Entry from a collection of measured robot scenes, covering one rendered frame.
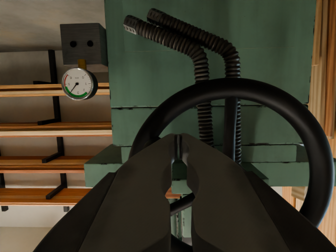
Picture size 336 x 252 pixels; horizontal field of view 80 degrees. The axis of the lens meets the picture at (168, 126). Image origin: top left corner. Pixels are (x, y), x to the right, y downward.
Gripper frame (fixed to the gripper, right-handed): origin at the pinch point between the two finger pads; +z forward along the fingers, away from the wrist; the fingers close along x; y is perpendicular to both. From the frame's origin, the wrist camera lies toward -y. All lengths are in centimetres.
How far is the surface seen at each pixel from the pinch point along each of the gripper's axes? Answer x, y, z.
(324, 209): 20.0, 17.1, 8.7
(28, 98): -214, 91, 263
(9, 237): -250, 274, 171
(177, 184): 0.1, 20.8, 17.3
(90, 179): -20.5, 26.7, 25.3
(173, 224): -2, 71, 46
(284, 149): 24.3, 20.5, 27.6
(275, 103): 12.7, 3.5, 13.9
